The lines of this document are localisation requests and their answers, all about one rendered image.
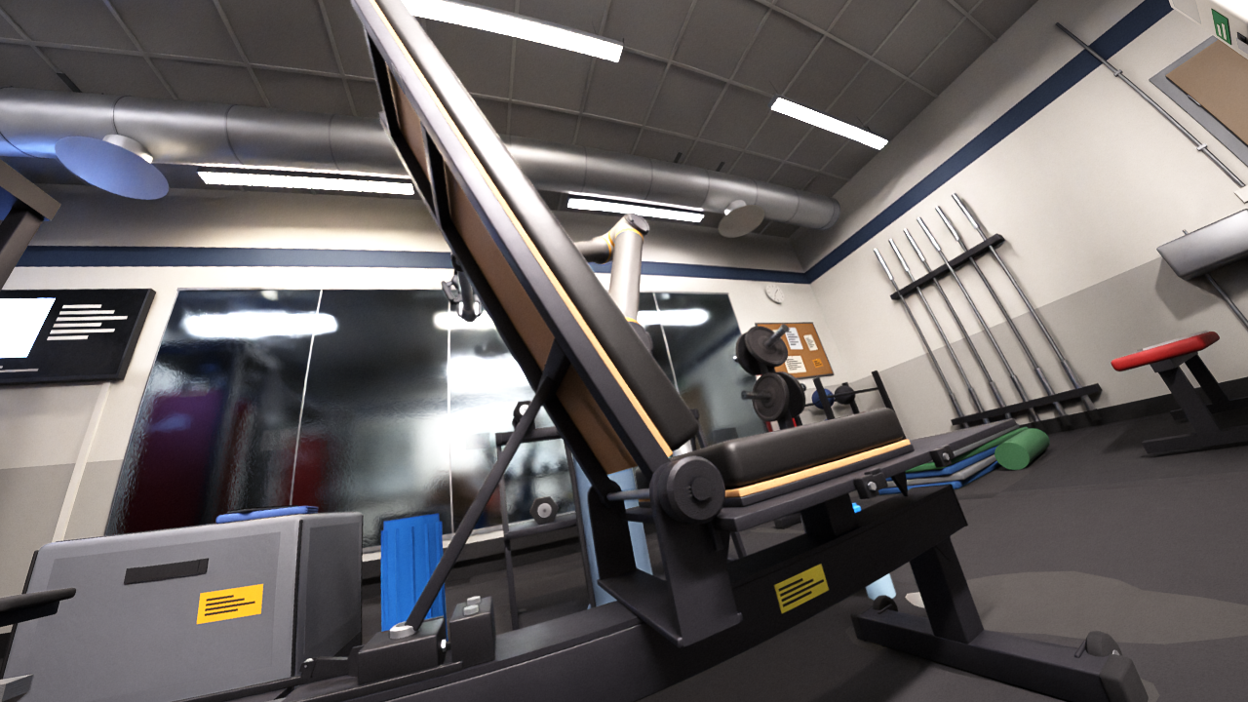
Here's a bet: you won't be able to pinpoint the yellow label on cabinet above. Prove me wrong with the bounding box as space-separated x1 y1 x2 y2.
196 583 265 626

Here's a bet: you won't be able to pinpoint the black padded bench backrest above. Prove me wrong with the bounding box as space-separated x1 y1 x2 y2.
351 0 701 481

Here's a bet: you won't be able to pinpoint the black weight plate tree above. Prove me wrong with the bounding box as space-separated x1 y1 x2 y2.
734 326 811 432

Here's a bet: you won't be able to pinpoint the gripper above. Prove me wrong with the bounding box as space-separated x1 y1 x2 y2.
442 271 486 323

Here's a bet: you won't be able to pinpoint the green foam roller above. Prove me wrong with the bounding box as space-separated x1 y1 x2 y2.
994 426 1051 473

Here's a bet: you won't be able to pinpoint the black padded bench seat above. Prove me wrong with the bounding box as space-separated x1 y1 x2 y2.
697 408 915 508

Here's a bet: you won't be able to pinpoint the ceiling light strip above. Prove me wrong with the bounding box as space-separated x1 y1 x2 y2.
770 96 890 151
566 196 706 224
405 0 625 63
197 170 416 197

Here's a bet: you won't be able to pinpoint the black barbell wall rack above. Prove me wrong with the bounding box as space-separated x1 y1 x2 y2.
888 233 1104 431

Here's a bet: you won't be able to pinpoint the cork notice board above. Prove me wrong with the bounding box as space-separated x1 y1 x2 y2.
755 321 836 380

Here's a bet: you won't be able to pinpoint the yellow label on bench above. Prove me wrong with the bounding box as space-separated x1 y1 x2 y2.
774 564 831 615

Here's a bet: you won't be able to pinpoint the black wall screen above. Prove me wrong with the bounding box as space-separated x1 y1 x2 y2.
0 288 156 387

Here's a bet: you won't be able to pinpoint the black round pivot cap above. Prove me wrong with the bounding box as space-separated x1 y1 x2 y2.
650 454 726 524

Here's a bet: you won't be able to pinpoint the grey metal shelf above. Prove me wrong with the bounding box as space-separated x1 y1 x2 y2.
1156 209 1248 332

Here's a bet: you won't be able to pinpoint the round grey ceiling diffuser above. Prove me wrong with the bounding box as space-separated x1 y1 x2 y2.
54 134 170 202
718 201 767 239

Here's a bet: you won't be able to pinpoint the red padded bench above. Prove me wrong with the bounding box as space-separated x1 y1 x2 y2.
1111 331 1248 458

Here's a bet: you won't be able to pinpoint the blue flat pad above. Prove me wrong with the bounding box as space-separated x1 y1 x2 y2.
215 505 320 525

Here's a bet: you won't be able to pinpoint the black bench frame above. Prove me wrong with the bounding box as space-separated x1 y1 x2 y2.
292 419 1151 702

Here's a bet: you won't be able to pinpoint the grey cabinet box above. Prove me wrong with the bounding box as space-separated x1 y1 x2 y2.
0 512 365 702

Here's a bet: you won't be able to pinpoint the stacked blue green mats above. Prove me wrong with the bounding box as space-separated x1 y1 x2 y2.
876 425 1027 496

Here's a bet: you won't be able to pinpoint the framed brown wall board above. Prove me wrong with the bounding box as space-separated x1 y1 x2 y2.
1150 34 1248 169

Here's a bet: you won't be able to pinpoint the wall mirror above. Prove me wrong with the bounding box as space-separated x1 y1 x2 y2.
105 288 754 549

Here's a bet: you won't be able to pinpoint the black backrest support strut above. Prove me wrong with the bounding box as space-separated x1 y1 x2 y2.
404 346 568 631

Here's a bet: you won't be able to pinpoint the black dumbbell rack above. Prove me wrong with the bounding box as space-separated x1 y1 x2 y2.
494 427 586 630

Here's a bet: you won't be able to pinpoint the black barbell stand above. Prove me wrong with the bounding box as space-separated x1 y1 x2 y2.
807 370 894 422

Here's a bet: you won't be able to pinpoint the blue ribbed foam roller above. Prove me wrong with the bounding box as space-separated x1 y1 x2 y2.
379 512 447 631

